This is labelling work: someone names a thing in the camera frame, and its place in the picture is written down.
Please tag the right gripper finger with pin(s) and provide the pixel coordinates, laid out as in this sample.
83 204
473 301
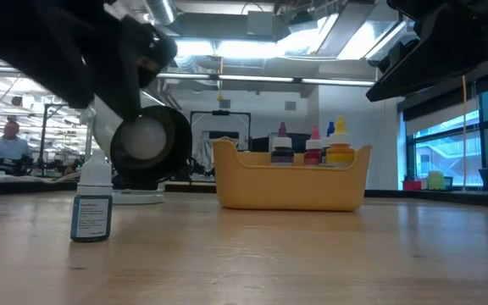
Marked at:
439 63
460 6

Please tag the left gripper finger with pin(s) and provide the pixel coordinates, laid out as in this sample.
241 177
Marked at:
117 80

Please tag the small teal label coloring bottle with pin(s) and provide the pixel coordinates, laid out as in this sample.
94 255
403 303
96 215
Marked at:
91 212

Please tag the large yellow food coloring bottle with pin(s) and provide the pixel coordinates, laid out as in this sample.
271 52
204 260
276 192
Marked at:
339 154

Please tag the large pink food coloring bottle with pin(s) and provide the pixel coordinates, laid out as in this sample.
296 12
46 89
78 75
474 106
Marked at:
313 156

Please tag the large purple food coloring bottle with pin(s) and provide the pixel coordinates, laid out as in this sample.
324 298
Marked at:
282 154

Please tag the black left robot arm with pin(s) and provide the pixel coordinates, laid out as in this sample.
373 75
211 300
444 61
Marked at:
23 38

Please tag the white cup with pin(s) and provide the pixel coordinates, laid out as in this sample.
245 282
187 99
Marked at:
163 144

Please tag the black metal stand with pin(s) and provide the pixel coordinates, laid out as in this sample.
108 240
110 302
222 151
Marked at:
45 127

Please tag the large glass window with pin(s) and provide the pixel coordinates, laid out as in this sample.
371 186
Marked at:
447 152

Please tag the black framed board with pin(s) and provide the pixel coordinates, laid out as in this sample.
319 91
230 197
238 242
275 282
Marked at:
220 112

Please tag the linear ceiling light tube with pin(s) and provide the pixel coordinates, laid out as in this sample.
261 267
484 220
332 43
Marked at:
256 78
337 81

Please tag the grey ceiling box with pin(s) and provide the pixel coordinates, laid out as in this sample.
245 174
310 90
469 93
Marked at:
261 23

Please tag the white draped cloth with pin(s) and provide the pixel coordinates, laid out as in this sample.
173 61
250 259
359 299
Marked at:
203 154

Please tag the green container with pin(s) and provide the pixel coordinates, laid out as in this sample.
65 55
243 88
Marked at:
436 180

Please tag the red box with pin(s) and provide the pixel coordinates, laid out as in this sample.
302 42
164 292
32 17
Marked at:
412 185

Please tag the person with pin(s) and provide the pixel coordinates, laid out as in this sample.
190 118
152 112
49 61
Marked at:
11 146

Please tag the yellow plastic bin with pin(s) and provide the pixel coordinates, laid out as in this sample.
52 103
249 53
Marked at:
290 190

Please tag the round silver air duct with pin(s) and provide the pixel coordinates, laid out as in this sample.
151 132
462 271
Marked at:
163 10

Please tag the rectangular silver air duct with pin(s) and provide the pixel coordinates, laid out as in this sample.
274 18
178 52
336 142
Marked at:
354 38

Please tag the grey square wall vent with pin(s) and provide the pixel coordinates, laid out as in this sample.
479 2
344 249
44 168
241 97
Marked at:
224 103
290 105

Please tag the black aluminium table frame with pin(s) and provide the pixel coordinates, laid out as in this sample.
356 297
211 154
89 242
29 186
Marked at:
184 187

